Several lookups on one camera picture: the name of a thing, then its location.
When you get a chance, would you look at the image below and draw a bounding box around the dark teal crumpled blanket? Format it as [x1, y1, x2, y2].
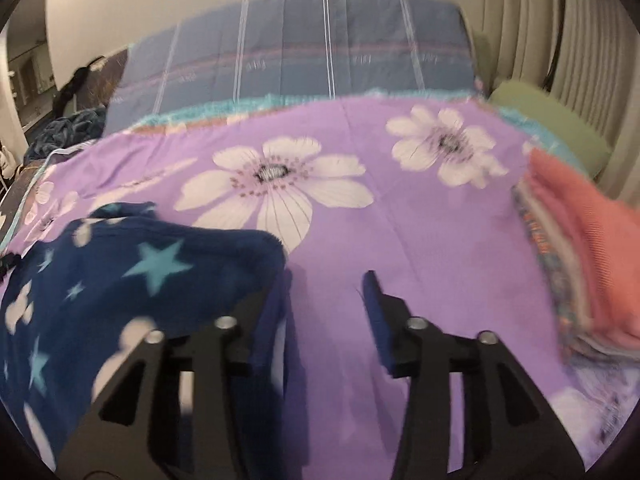
[23, 106, 107, 165]

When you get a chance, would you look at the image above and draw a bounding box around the folded coral pink garment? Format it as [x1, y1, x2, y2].
[525, 148, 639, 350]

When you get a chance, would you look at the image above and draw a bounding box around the green pillow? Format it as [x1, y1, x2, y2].
[489, 79, 612, 179]

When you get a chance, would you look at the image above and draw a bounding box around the beige pleated curtain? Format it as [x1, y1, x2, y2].
[477, 0, 639, 206]

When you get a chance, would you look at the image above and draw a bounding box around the navy fleece star garment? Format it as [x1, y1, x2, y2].
[1, 203, 286, 474]

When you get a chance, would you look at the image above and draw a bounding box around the blue plaid quilt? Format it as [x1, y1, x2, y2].
[105, 0, 480, 133]

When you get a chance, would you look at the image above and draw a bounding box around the purple floral bed sheet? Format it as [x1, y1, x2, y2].
[10, 96, 639, 479]

